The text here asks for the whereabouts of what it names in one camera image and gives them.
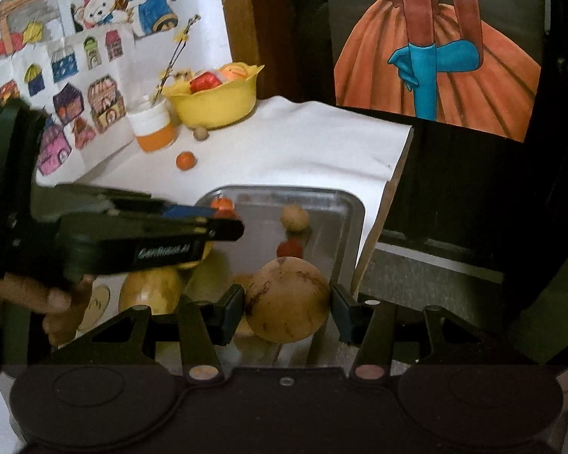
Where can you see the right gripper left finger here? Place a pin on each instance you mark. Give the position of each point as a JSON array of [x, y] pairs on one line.
[[131, 338]]

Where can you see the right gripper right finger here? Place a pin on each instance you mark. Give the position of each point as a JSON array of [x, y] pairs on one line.
[[385, 333]]

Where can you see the yellow orange fruit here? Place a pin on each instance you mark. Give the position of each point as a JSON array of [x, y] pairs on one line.
[[160, 289]]

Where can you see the round beige striped fruit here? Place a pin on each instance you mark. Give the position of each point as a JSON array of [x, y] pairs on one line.
[[287, 300]]

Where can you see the left hand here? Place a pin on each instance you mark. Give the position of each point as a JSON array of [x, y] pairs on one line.
[[63, 310]]

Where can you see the tangerine with stem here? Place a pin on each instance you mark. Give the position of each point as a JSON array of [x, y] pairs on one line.
[[222, 203]]

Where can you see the silver metal tray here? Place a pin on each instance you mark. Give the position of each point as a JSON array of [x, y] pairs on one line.
[[321, 226]]

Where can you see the orange white cup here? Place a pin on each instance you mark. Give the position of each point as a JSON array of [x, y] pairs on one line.
[[152, 126]]

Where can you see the small tangerine on cloth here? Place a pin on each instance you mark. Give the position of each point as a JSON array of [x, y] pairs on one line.
[[186, 161]]

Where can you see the house stickers sheet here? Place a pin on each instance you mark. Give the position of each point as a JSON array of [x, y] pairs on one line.
[[82, 83]]

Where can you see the small brown nut by bowl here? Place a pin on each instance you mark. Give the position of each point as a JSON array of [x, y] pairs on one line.
[[200, 133]]

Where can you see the white tablecloth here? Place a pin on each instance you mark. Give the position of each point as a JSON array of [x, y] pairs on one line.
[[281, 143]]

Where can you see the yellow plastic bowl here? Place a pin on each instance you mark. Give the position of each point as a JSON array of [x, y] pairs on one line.
[[222, 106]]

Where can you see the red packet in bowl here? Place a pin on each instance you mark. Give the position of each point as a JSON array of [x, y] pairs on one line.
[[205, 81]]

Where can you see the yellow flower twig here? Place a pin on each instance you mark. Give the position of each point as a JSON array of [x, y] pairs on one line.
[[181, 37]]

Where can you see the orange dress lady painting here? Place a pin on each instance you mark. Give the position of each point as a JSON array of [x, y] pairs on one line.
[[437, 60]]

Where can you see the brown wooden frame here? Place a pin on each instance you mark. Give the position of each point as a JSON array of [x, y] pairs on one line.
[[242, 25]]

